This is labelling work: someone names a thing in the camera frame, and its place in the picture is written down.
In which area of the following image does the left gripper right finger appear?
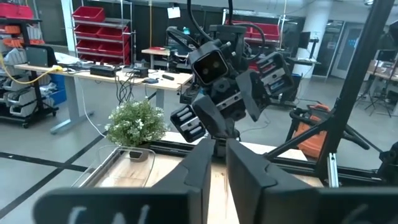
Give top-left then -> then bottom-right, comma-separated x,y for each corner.
226,138 -> 398,224

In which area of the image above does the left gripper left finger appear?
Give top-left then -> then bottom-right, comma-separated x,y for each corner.
32,138 -> 216,224

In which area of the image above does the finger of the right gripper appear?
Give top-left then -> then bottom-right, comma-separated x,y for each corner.
192,95 -> 233,139
235,70 -> 269,123

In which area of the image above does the wooden top desk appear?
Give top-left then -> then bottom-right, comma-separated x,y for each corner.
14,63 -> 193,135

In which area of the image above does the green potted plant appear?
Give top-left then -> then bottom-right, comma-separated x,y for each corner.
104,98 -> 168,163

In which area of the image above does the clear plastic bin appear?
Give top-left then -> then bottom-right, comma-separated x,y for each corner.
72,145 -> 157,189

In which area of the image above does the red storage bin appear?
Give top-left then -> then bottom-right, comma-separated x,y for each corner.
245,23 -> 280,40
73,24 -> 102,39
72,6 -> 106,23
96,26 -> 130,42
98,41 -> 130,57
76,39 -> 102,53
0,2 -> 34,20

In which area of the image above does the small black electronics box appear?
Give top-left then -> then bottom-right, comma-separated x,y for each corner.
132,67 -> 150,79

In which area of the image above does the black monitor on stand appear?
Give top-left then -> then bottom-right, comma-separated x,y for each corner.
297,30 -> 312,50

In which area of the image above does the orange black shop vacuum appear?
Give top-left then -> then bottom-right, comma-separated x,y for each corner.
285,103 -> 371,159

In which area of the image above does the small wooden table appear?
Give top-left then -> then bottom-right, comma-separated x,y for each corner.
141,46 -> 175,70

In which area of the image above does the white paper tag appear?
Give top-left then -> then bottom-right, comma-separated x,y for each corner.
167,6 -> 182,19

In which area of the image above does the metal shelf rack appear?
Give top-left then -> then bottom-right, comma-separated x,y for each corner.
72,0 -> 131,66

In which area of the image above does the blue storage bin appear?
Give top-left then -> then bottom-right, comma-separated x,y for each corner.
49,73 -> 68,106

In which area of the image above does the black storage cart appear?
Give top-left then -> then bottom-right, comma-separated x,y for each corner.
0,17 -> 60,129

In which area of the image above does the grey storage bin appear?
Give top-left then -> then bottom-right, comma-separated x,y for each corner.
9,102 -> 47,118
6,88 -> 47,106

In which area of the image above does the orange storage bin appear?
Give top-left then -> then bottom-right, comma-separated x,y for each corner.
4,24 -> 22,35

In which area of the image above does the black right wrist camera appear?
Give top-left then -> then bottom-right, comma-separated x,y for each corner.
188,39 -> 231,87

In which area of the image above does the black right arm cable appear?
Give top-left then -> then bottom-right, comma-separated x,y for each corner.
186,0 -> 267,62

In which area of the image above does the yellow cable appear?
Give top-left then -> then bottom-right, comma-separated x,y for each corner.
0,52 -> 64,85

